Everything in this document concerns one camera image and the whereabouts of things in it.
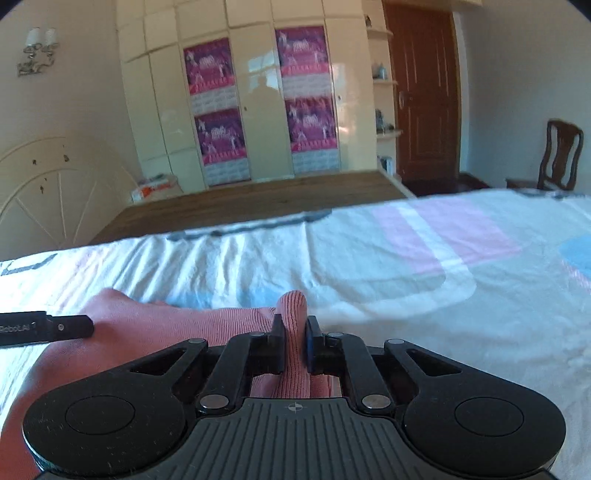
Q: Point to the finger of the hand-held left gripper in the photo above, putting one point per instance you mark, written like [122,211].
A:
[69,327]

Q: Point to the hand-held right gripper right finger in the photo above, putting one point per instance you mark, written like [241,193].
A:
[310,355]

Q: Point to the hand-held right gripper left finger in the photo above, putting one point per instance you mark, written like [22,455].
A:
[278,344]

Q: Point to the pink sweater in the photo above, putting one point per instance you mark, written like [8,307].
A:
[161,323]

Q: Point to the white patterned bed sheet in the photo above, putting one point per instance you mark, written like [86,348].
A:
[415,277]

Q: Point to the white arched headboard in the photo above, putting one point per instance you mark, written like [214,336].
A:
[55,194]

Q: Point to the cream wardrobe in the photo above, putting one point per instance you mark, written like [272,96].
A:
[258,115]

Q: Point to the cream corner shelf unit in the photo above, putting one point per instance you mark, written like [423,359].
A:
[385,134]

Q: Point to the brown wooden door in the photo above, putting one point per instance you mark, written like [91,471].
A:
[425,92]

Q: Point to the dark wooden chair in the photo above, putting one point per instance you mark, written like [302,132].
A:
[561,152]

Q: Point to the wooden bed frame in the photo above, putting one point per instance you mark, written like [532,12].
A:
[254,203]

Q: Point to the pink wall poster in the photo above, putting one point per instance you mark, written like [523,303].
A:
[302,55]
[311,129]
[221,138]
[208,69]

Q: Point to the white wall lamp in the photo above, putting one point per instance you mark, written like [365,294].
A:
[39,50]

